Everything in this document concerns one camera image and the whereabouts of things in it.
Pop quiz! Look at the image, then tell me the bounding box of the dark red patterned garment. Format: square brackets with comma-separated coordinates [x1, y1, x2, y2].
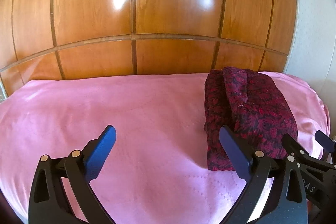
[204, 67, 298, 171]

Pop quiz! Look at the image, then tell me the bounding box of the pink bed sheet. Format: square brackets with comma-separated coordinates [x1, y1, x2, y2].
[0, 70, 331, 224]

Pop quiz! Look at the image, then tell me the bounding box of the wooden panelled headboard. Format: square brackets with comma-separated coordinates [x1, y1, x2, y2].
[1, 0, 297, 95]

